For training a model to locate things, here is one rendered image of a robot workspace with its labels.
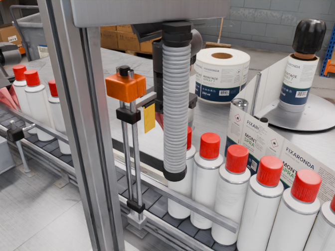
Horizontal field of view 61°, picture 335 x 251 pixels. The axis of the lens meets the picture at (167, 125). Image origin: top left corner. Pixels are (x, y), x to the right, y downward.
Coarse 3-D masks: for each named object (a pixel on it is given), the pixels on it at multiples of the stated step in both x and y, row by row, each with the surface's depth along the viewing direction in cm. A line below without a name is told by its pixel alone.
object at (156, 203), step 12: (0, 120) 92; (24, 132) 86; (36, 144) 81; (48, 144) 81; (60, 156) 76; (132, 168) 72; (120, 180) 68; (132, 180) 68; (120, 192) 65; (144, 192) 65; (156, 192) 65; (156, 204) 62; (156, 216) 60; (168, 216) 59; (180, 228) 56; (192, 228) 56; (204, 240) 54
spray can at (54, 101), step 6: (48, 84) 67; (54, 84) 67; (54, 90) 67; (54, 96) 68; (54, 102) 68; (54, 108) 69; (60, 108) 69; (54, 114) 70; (60, 114) 70; (54, 120) 71; (60, 120) 71; (60, 126) 72; (60, 144) 75; (66, 144) 74; (60, 150) 77; (66, 150) 76
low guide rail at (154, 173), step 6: (18, 108) 95; (114, 150) 72; (114, 156) 72; (120, 156) 71; (132, 162) 69; (144, 168) 67; (150, 168) 66; (150, 174) 67; (156, 174) 65; (162, 174) 65; (162, 180) 65
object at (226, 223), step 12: (0, 108) 85; (12, 108) 82; (24, 120) 78; (48, 132) 72; (60, 132) 71; (120, 168) 60; (144, 180) 56; (168, 192) 53; (180, 204) 52; (192, 204) 51; (204, 216) 50; (216, 216) 49; (228, 228) 47
